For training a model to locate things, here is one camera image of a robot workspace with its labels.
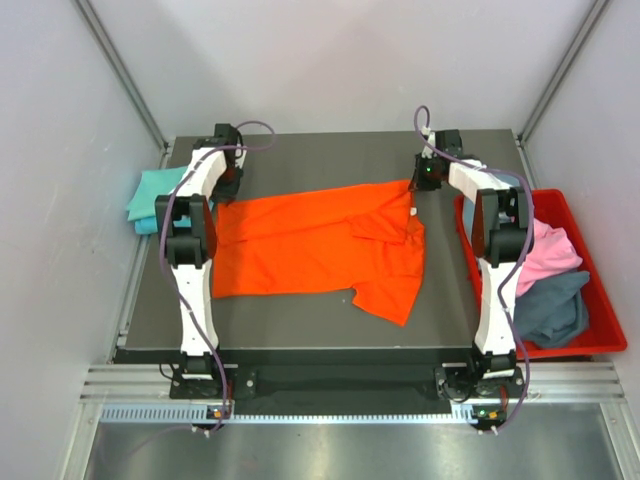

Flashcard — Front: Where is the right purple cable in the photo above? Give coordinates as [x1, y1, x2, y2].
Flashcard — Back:
[412, 104, 537, 435]

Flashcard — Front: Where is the right corner aluminium post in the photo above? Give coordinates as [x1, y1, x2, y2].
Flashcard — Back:
[519, 0, 614, 144]

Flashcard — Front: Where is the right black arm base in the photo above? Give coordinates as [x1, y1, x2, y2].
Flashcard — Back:
[434, 362, 525, 404]

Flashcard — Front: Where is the orange t shirt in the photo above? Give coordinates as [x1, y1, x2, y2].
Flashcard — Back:
[211, 180, 427, 326]

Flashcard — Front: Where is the pink t shirt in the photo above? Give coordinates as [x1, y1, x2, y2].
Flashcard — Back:
[515, 218, 583, 297]

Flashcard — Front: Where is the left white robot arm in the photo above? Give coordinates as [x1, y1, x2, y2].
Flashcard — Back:
[155, 124, 245, 397]

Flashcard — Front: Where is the left corner aluminium post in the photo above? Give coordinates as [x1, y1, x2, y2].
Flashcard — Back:
[70, 0, 169, 151]

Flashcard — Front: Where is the aluminium frame rail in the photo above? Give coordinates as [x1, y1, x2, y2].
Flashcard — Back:
[80, 362, 625, 403]

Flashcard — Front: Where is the purple cable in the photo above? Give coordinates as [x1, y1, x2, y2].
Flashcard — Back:
[157, 118, 277, 435]
[412, 104, 537, 435]

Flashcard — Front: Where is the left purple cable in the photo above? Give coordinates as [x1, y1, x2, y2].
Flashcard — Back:
[157, 118, 277, 435]

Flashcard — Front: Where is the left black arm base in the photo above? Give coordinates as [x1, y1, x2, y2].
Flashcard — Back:
[158, 364, 258, 400]

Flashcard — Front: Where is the slotted grey cable duct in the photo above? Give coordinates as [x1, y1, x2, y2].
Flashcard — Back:
[99, 402, 506, 425]

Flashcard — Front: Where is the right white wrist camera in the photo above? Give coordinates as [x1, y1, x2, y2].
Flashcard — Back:
[420, 126, 436, 158]

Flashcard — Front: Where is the corner aluminium post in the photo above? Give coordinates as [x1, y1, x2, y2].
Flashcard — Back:
[519, 0, 614, 144]
[70, 0, 169, 151]

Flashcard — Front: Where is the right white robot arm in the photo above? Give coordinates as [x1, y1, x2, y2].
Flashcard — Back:
[410, 126, 533, 396]

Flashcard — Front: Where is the folded teal t shirt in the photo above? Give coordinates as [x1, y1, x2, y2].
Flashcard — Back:
[126, 166, 187, 222]

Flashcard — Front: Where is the red plastic bin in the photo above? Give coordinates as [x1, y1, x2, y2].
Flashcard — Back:
[454, 189, 627, 359]

